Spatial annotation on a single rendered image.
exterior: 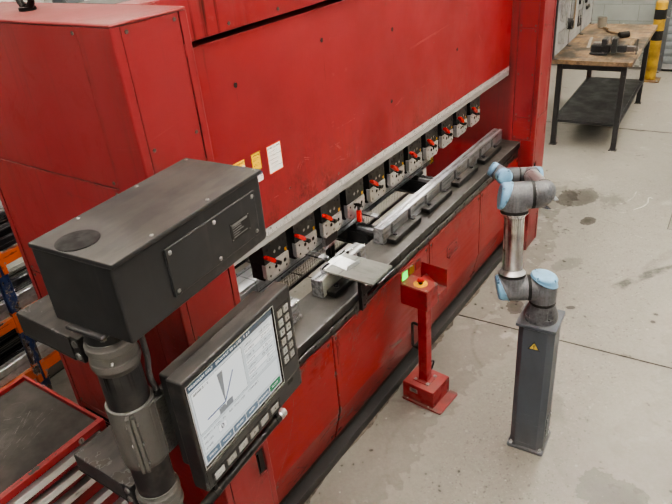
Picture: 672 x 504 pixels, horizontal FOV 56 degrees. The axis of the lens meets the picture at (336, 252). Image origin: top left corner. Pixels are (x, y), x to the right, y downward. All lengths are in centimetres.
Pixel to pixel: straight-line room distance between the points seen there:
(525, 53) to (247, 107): 264
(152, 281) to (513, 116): 367
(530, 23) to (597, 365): 220
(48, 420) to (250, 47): 149
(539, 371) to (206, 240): 201
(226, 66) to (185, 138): 47
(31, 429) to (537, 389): 215
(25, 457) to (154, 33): 145
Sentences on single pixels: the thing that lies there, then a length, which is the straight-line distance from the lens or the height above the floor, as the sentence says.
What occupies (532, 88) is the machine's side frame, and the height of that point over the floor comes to 126.
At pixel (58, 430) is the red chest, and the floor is 98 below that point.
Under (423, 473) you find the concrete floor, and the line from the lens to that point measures 333.
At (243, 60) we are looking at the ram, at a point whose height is 205.
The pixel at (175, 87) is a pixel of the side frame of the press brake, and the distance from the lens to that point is 179.
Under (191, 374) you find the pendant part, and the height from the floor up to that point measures 160.
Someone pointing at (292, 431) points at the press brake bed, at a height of 49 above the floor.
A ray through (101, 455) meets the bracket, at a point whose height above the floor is 121.
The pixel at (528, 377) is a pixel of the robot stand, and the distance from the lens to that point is 315.
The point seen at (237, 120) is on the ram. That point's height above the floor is 186.
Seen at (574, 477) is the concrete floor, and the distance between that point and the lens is 341.
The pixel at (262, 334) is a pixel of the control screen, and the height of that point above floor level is 153.
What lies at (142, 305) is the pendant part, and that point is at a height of 182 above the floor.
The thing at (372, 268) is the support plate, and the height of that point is 100.
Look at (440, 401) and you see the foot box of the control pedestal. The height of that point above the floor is 1.
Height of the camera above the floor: 253
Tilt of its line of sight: 30 degrees down
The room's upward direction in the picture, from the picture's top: 5 degrees counter-clockwise
